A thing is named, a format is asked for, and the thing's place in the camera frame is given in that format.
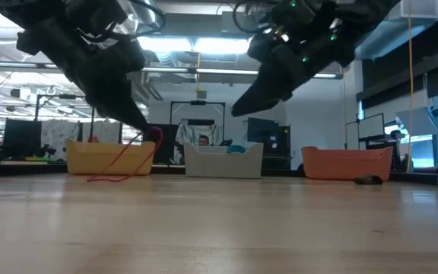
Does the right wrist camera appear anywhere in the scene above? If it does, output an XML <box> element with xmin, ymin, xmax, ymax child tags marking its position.
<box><xmin>247</xmin><ymin>32</ymin><xmax>277</xmax><ymax>64</ymax></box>

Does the plain white cloth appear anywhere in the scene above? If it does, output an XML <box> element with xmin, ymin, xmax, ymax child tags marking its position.
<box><xmin>81</xmin><ymin>120</ymin><xmax>122</xmax><ymax>145</ymax></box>

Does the patterned white cloth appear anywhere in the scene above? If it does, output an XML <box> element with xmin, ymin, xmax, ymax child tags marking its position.
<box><xmin>40</xmin><ymin>119</ymin><xmax>80</xmax><ymax>155</ymax></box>

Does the black aluminium table frame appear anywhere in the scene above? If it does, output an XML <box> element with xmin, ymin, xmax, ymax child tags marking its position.
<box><xmin>0</xmin><ymin>160</ymin><xmax>438</xmax><ymax>186</ymax></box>

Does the yellow plastic basket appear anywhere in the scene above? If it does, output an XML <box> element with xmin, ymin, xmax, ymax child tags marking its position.
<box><xmin>65</xmin><ymin>139</ymin><xmax>157</xmax><ymax>177</ymax></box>

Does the white display board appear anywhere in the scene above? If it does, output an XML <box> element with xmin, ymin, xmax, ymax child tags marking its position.
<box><xmin>345</xmin><ymin>113</ymin><xmax>386</xmax><ymax>150</ymax></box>

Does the black gantry frame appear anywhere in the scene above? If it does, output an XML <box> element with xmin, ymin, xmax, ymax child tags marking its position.
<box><xmin>170</xmin><ymin>100</ymin><xmax>227</xmax><ymax>148</ymax></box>

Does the red rubber band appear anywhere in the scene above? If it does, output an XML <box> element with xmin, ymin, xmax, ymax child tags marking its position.
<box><xmin>87</xmin><ymin>127</ymin><xmax>164</xmax><ymax>183</ymax></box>

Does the black cabinet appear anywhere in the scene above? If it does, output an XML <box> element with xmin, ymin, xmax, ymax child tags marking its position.
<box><xmin>246</xmin><ymin>116</ymin><xmax>291</xmax><ymax>171</ymax></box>

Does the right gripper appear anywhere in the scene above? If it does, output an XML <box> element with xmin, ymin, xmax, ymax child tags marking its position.
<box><xmin>232</xmin><ymin>0</ymin><xmax>355</xmax><ymax>118</ymax></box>

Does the black metal stand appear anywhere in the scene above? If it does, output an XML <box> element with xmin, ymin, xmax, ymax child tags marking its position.
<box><xmin>34</xmin><ymin>94</ymin><xmax>97</xmax><ymax>144</ymax></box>

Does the black monitor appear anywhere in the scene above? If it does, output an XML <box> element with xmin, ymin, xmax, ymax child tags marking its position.
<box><xmin>142</xmin><ymin>123</ymin><xmax>180</xmax><ymax>165</ymax></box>

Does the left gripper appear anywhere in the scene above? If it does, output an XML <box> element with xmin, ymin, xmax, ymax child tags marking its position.
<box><xmin>57</xmin><ymin>37</ymin><xmax>154</xmax><ymax>132</ymax></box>

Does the orange plastic basket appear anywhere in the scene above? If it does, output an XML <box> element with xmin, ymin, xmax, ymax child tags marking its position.
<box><xmin>301</xmin><ymin>146</ymin><xmax>394</xmax><ymax>181</ymax></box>

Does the grey ceiling box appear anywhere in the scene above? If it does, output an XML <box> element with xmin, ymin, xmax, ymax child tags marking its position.
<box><xmin>221</xmin><ymin>10</ymin><xmax>247</xmax><ymax>36</ymax></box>

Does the white angled panel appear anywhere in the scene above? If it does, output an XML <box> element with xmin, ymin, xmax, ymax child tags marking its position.
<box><xmin>395</xmin><ymin>107</ymin><xmax>438</xmax><ymax>137</ymax></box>

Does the black flat panel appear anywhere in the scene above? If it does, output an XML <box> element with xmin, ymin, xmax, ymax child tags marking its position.
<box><xmin>2</xmin><ymin>118</ymin><xmax>43</xmax><ymax>161</ymax></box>

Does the crumpled white cloth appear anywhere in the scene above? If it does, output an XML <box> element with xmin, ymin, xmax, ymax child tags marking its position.
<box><xmin>175</xmin><ymin>120</ymin><xmax>221</xmax><ymax>148</ymax></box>

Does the white plastic basket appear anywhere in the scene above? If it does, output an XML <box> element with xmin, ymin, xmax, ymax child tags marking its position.
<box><xmin>183</xmin><ymin>142</ymin><xmax>265</xmax><ymax>179</ymax></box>

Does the linear ceiling light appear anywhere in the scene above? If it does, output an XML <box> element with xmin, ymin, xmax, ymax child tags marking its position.
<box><xmin>0</xmin><ymin>60</ymin><xmax>338</xmax><ymax>80</ymax></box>

